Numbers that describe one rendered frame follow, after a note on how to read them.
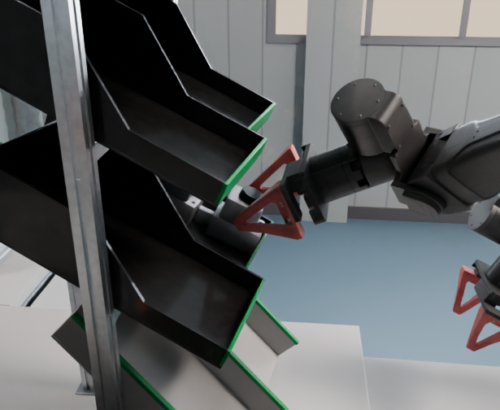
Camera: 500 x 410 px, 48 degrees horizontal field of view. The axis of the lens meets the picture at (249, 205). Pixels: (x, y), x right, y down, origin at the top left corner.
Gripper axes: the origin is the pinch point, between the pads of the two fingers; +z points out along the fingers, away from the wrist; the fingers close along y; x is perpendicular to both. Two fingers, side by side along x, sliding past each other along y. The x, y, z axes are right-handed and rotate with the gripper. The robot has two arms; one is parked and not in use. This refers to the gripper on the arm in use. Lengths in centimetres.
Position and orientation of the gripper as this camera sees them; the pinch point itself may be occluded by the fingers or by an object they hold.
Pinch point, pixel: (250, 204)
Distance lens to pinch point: 69.6
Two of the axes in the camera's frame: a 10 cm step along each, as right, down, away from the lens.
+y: -1.8, 4.3, -8.9
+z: -8.9, 3.2, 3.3
